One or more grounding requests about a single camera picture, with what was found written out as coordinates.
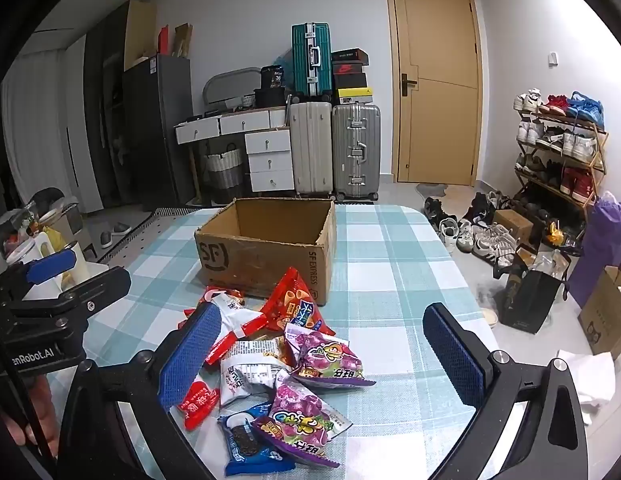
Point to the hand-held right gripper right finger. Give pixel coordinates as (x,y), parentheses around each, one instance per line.
(455,360)

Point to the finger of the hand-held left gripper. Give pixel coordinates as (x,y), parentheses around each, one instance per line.
(50,265)
(98,287)

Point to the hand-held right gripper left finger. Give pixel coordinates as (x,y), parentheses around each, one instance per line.
(188,360)

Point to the white red-ended snack packet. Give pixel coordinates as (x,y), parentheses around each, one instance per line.
(248,375)
(235,317)

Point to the red cookie packet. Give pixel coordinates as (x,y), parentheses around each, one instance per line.
(284,352)

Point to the blue cookie packet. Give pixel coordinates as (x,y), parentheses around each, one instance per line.
(240,442)

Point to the red chip bag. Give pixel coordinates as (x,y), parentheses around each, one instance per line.
(285,305)

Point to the purple gummy packet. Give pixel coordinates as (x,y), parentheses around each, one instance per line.
(325,360)
(295,420)

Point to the printed cardboard box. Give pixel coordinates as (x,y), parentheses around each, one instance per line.
(270,260)

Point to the person's left hand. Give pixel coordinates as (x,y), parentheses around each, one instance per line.
(35,410)

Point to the grey slipper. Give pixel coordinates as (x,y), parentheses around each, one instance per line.
(121,228)
(106,239)

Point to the black shopping bag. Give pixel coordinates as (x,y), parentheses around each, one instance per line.
(530,300)

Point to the checked tablecloth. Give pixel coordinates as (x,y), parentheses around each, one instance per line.
(390,270)

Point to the striped floor mat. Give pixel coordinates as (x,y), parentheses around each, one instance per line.
(180,210)

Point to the pile of loose shoes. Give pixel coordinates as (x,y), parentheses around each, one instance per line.
(475,235)

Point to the white crumpled paper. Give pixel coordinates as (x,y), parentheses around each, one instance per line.
(588,375)

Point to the small plain cardboard box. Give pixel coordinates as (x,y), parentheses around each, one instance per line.
(513,224)

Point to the dark wardrobe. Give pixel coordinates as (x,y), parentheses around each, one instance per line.
(103,110)

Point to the dark grey refrigerator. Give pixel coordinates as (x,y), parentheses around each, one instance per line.
(158,130)

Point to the grey floor rag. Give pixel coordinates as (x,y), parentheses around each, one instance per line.
(433,190)

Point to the woven basket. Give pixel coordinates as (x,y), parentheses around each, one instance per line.
(223,170)

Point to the purple bag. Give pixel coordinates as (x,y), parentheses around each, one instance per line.
(603,245)

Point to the white drawer cabinet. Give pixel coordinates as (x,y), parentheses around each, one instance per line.
(230,122)
(269,160)

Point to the silver suitcase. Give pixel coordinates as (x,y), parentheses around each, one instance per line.
(355,150)

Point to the grey oval panel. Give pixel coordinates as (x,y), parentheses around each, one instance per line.
(230,85)

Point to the beige suitcase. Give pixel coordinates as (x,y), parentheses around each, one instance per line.
(310,150)

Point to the wooden shoe rack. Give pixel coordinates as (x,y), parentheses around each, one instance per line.
(598,160)

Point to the flat cardboard sheet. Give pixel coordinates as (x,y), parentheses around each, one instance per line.
(139,35)

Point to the shoe rack with shoes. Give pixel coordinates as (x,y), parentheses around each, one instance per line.
(560,135)

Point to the red flat box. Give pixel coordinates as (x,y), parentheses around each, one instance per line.
(163,40)

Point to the brown kraft bag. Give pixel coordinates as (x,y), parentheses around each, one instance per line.
(182,40)

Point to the black round container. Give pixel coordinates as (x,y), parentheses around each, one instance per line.
(271,90)

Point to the tan wooden door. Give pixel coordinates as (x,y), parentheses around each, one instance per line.
(435,85)

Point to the black yellow shoe box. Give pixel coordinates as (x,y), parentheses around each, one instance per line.
(355,96)

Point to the green suitcase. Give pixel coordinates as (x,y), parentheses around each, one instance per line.
(311,60)

